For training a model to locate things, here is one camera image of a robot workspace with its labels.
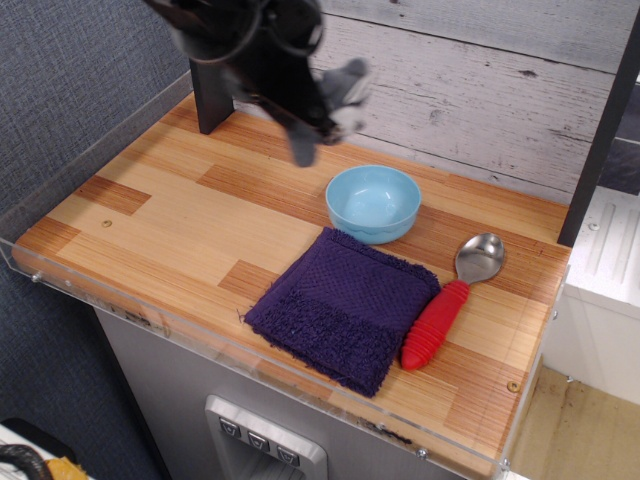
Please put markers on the purple folded towel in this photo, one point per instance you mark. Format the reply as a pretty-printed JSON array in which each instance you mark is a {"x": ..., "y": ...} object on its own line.
[{"x": 344, "y": 308}]

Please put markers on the dark vertical post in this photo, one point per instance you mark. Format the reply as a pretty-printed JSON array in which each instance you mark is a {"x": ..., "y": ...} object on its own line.
[
  {"x": 214, "y": 104},
  {"x": 613, "y": 112}
]

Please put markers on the left dark vertical post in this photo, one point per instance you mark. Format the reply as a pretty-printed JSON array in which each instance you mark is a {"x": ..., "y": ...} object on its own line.
[{"x": 214, "y": 104}]

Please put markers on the yellow object bottom left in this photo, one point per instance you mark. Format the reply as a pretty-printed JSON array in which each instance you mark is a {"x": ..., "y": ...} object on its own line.
[{"x": 65, "y": 469}]

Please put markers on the white appliance at right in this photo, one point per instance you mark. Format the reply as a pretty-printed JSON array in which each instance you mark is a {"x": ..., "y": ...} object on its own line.
[{"x": 593, "y": 336}]

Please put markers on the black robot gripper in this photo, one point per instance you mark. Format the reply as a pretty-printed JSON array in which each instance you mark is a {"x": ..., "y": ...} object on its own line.
[{"x": 266, "y": 45}]

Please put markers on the red handled metal spoon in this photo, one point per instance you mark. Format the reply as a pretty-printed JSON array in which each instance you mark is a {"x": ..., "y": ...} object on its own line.
[{"x": 478, "y": 260}]

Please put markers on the gray cabinet under table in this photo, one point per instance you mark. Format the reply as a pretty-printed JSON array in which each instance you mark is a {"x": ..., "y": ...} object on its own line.
[{"x": 171, "y": 384}]

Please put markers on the right dark vertical post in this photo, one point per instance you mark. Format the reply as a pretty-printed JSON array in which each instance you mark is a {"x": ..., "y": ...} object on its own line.
[{"x": 613, "y": 112}]

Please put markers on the clear acrylic table guard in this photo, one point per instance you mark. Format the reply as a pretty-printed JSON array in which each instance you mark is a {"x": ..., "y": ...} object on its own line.
[{"x": 136, "y": 212}]

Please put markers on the light blue plastic bowl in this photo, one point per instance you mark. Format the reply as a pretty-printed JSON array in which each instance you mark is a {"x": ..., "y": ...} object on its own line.
[{"x": 375, "y": 204}]

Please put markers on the silver dispenser button panel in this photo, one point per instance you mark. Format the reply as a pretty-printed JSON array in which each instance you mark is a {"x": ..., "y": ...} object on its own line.
[{"x": 252, "y": 447}]

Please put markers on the gray plush toy animal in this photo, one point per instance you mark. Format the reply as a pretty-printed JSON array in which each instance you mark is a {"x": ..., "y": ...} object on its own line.
[{"x": 345, "y": 90}]

